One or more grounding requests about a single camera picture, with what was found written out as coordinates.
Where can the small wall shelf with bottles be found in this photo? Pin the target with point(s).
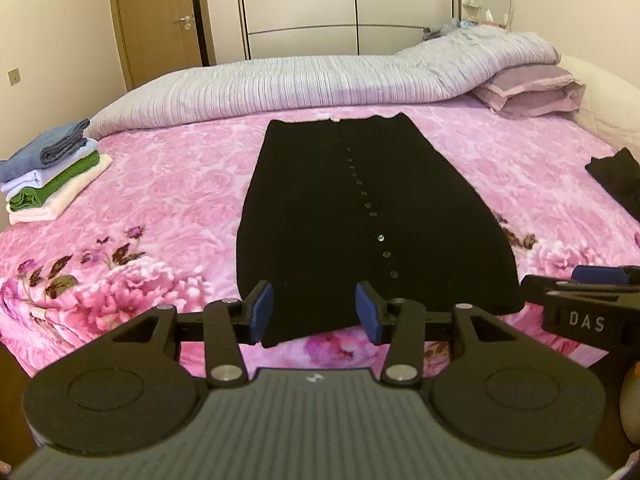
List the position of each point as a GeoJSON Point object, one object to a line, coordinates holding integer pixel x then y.
{"type": "Point", "coordinates": [469, 0]}

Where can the black garment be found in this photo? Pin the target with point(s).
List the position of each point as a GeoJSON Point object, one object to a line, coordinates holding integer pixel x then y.
{"type": "Point", "coordinates": [617, 175]}

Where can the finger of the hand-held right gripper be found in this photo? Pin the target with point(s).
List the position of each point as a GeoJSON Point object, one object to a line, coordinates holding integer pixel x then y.
{"type": "Point", "coordinates": [600, 275]}
{"type": "Point", "coordinates": [555, 287]}

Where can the wall light switch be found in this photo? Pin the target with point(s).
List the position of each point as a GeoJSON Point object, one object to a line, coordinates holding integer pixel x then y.
{"type": "Point", "coordinates": [14, 77]}

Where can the brown wooden door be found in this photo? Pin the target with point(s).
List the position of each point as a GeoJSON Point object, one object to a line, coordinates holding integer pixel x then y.
{"type": "Point", "coordinates": [155, 15]}

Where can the grey striped quilt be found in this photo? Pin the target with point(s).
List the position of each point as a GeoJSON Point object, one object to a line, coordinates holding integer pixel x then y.
{"type": "Point", "coordinates": [320, 80]}

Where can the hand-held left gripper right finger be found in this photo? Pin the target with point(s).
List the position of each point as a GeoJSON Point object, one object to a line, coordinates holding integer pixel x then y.
{"type": "Point", "coordinates": [365, 310]}

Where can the white padded headboard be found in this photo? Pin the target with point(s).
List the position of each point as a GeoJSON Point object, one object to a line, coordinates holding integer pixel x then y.
{"type": "Point", "coordinates": [607, 105]}

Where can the cream folded garment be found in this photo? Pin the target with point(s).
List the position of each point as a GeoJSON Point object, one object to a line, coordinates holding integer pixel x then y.
{"type": "Point", "coordinates": [65, 195]}

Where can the black buttoned cardigan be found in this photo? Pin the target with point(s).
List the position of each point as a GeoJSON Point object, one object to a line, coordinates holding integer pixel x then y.
{"type": "Point", "coordinates": [350, 210]}

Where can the green folded garment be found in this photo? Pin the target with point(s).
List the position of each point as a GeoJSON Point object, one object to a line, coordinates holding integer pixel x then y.
{"type": "Point", "coordinates": [55, 182]}

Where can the pink floral blanket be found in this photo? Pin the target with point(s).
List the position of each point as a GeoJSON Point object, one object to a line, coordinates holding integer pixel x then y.
{"type": "Point", "coordinates": [150, 210]}

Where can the pile of blue-grey clothes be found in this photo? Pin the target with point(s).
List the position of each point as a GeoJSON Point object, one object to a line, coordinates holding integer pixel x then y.
{"type": "Point", "coordinates": [442, 29]}

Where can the dark grey folded garment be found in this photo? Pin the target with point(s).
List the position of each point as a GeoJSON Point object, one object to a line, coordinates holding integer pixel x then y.
{"type": "Point", "coordinates": [67, 142]}

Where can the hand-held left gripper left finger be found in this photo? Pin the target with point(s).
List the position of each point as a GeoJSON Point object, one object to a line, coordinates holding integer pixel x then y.
{"type": "Point", "coordinates": [263, 305]}

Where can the cream wardrobe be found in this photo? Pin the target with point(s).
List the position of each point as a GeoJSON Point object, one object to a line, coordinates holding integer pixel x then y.
{"type": "Point", "coordinates": [345, 2]}

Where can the lavender folded garment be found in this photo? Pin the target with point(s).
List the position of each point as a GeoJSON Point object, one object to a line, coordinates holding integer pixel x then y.
{"type": "Point", "coordinates": [47, 172]}

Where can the purple pillow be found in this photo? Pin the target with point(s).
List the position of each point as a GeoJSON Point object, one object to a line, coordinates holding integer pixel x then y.
{"type": "Point", "coordinates": [530, 87]}

